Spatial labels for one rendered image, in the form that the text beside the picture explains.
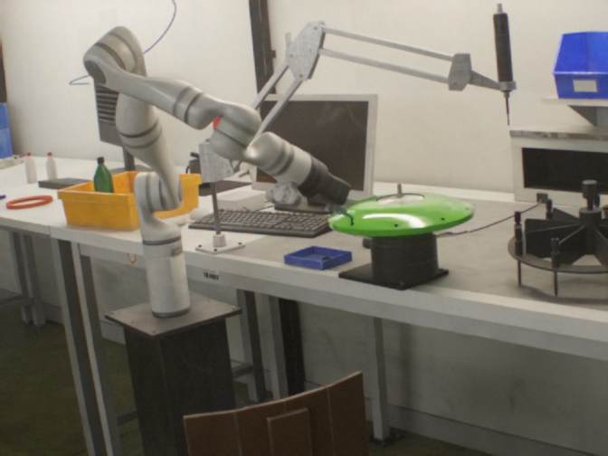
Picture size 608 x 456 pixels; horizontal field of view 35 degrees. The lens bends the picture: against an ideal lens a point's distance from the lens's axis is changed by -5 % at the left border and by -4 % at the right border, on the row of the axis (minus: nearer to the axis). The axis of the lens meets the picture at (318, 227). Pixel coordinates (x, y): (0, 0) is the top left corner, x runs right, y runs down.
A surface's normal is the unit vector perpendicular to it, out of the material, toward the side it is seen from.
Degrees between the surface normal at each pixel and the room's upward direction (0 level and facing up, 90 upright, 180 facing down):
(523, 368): 90
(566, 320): 90
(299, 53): 90
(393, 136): 90
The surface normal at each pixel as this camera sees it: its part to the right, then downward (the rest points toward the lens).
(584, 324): -0.70, 0.22
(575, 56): 0.71, 0.05
